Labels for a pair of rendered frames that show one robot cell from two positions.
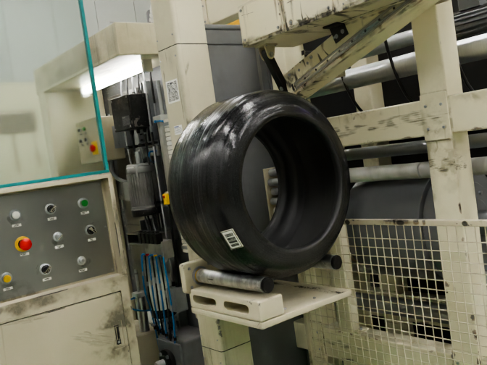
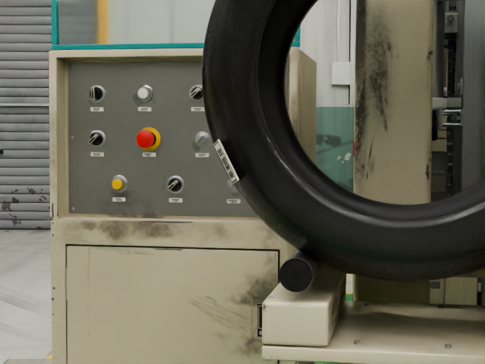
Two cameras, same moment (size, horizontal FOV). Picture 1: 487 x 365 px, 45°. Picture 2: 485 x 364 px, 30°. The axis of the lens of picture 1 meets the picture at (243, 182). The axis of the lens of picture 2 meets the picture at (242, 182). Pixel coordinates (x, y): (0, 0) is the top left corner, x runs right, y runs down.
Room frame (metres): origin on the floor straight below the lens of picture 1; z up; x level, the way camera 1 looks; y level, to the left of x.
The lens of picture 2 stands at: (0.77, -0.86, 1.09)
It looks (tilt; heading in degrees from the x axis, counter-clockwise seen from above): 3 degrees down; 48
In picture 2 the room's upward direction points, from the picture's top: straight up
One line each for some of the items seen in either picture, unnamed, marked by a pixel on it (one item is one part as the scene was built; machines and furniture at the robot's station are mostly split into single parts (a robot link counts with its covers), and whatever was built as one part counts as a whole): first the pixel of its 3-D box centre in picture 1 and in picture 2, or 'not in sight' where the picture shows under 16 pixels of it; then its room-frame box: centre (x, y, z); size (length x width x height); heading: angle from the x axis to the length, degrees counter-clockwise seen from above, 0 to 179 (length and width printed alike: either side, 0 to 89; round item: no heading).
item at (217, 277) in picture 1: (231, 279); (309, 258); (1.75, 0.08, 0.90); 0.35 x 0.05 x 0.05; 37
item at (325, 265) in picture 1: (298, 258); not in sight; (1.92, -0.14, 0.90); 0.35 x 0.05 x 0.05; 37
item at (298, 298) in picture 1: (269, 300); (402, 328); (1.84, -0.03, 0.80); 0.37 x 0.36 x 0.02; 127
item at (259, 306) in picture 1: (233, 300); (309, 300); (1.76, 0.08, 0.83); 0.36 x 0.09 x 0.06; 37
